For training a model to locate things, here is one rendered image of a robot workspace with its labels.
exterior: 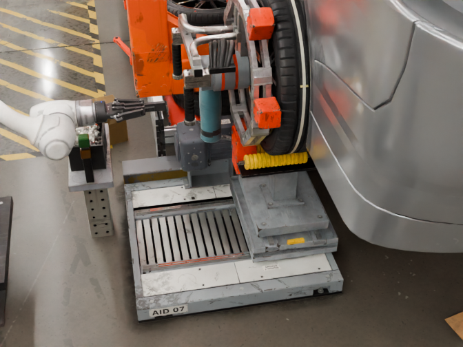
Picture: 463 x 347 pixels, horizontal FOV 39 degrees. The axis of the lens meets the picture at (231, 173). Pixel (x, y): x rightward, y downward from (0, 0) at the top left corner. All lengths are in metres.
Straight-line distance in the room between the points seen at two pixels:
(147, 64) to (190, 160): 0.46
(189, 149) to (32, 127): 0.95
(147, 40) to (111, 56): 1.69
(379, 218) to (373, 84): 0.38
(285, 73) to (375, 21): 0.64
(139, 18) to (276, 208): 0.97
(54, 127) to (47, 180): 1.33
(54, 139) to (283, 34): 0.80
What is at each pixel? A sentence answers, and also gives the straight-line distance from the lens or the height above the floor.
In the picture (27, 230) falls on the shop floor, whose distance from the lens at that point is 3.11.
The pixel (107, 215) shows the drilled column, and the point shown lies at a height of 0.12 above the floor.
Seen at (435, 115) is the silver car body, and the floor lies 1.24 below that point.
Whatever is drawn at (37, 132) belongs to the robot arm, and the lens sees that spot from 2.08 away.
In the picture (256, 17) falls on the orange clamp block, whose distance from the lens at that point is 2.13.
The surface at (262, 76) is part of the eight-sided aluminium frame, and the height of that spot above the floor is 0.96.
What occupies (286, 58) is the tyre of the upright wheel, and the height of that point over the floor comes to 1.02.
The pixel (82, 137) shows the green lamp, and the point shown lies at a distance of 2.45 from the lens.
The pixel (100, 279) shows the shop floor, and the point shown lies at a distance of 2.81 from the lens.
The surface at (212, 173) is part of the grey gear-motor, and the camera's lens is 3.16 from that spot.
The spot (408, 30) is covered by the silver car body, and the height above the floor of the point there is 1.41.
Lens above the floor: 1.99
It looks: 37 degrees down
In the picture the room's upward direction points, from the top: straight up
